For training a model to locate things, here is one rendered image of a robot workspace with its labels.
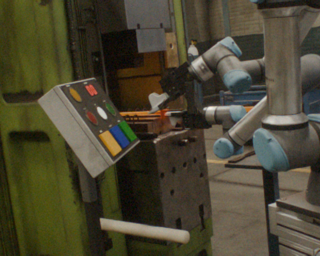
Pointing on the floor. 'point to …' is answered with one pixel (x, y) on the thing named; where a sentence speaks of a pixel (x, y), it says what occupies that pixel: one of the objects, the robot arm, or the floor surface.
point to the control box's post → (92, 212)
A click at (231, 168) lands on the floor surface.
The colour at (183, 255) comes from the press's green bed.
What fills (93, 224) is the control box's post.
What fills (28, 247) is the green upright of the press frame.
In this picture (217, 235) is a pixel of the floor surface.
